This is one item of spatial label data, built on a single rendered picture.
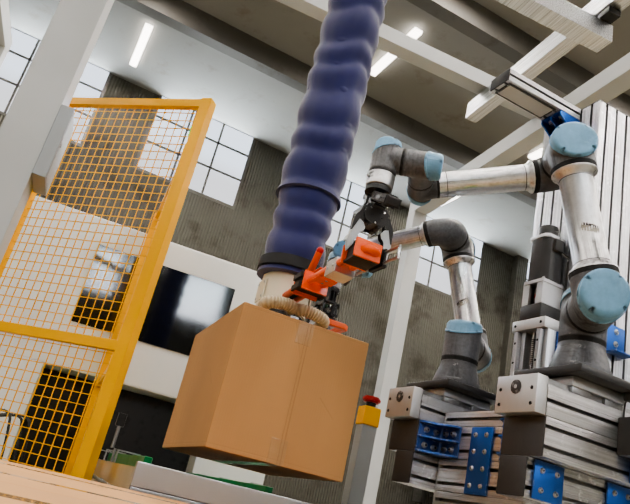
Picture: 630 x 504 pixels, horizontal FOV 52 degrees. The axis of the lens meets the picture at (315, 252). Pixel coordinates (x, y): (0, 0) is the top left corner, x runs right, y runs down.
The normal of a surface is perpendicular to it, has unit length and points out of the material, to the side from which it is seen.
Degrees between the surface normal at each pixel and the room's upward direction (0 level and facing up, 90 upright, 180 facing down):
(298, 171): 102
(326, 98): 79
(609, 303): 96
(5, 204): 90
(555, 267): 90
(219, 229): 90
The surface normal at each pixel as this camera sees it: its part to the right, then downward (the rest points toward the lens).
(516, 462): -0.87, -0.35
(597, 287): -0.11, -0.27
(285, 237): -0.20, -0.65
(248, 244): 0.44, -0.24
